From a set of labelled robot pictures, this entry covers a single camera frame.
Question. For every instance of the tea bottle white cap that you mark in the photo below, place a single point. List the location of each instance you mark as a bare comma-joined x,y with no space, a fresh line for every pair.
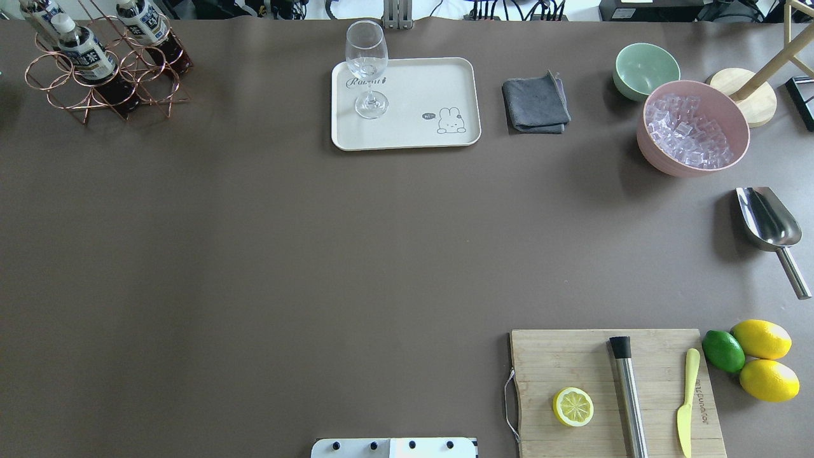
149,29

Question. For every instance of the copper wire bottle basket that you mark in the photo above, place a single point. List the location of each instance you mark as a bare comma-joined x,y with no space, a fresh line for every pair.
54,75

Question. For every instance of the tea bottle in basket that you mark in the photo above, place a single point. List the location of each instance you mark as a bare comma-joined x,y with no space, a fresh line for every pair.
94,66
39,15

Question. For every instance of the cream rabbit tray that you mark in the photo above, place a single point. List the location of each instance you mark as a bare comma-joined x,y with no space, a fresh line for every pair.
433,103

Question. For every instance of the grey folded cloth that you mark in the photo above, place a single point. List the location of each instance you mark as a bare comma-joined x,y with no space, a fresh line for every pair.
536,105

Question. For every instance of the clear wine glass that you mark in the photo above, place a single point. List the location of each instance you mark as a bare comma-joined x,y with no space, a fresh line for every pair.
367,56

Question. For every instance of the bamboo cutting board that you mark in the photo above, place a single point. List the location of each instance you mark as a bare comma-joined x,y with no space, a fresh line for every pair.
546,361

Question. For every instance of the half lemon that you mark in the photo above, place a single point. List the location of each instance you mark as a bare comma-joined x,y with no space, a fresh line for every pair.
573,407

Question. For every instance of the steel muddler black tip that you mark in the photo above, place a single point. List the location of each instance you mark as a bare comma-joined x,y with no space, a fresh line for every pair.
621,349

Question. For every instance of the green bowl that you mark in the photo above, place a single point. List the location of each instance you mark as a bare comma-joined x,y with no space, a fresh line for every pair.
640,68

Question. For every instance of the pink bowl of ice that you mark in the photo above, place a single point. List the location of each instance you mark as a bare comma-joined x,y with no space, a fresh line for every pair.
689,129

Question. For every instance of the yellow plastic knife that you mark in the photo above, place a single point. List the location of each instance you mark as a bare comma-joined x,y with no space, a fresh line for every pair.
684,414

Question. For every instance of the green lime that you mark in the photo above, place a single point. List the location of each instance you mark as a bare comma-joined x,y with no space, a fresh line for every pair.
723,351

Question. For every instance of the steel ice scoop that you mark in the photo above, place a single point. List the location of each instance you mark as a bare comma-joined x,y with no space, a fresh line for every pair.
773,228

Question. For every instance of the yellow lemon upper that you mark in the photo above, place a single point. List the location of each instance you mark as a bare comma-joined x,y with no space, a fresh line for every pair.
762,339

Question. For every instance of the yellow lemon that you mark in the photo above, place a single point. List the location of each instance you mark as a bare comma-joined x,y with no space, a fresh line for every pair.
769,380
762,339

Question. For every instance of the wooden cup tree stand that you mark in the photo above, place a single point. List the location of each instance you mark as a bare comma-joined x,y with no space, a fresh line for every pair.
750,91

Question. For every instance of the yellow lemon lower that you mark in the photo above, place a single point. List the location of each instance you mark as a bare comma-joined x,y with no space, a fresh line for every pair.
769,380

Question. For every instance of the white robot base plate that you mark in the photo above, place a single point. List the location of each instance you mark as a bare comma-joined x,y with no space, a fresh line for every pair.
396,447

